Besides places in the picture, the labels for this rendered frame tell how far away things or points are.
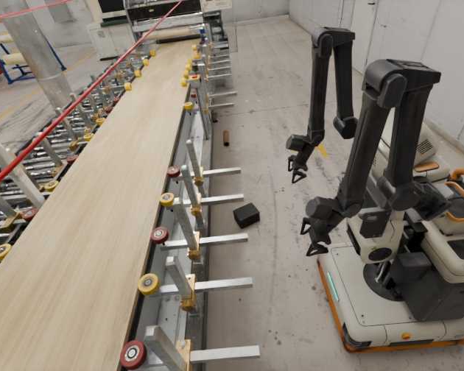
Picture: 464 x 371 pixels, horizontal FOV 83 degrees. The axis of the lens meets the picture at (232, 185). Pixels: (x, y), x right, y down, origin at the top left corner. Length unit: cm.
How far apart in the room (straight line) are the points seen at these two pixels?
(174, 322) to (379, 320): 109
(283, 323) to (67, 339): 127
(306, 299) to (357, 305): 40
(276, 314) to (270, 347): 21
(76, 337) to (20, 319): 27
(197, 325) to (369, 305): 100
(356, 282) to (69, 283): 152
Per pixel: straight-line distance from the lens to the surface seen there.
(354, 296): 180
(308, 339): 195
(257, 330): 196
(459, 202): 154
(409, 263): 142
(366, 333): 174
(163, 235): 128
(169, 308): 141
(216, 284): 115
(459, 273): 144
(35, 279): 147
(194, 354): 108
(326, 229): 95
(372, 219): 117
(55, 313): 130
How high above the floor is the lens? 184
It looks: 40 degrees down
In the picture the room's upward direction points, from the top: 9 degrees counter-clockwise
